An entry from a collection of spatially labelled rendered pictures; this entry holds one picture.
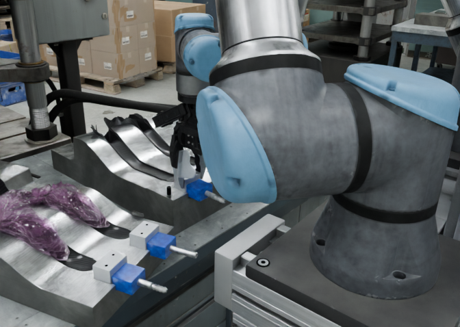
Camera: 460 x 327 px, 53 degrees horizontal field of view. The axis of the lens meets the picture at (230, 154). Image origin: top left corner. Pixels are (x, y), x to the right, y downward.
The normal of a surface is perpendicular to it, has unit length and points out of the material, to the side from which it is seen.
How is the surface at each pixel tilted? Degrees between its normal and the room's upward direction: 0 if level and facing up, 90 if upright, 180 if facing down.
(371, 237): 73
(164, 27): 90
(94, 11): 90
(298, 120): 56
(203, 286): 90
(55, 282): 0
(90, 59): 87
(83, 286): 0
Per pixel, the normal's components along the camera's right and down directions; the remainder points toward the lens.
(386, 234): -0.19, 0.15
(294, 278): 0.02, -0.91
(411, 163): 0.19, 0.47
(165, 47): -0.47, 0.35
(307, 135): 0.23, -0.03
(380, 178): 0.21, 0.75
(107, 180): -0.65, 0.29
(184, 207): 0.76, 0.28
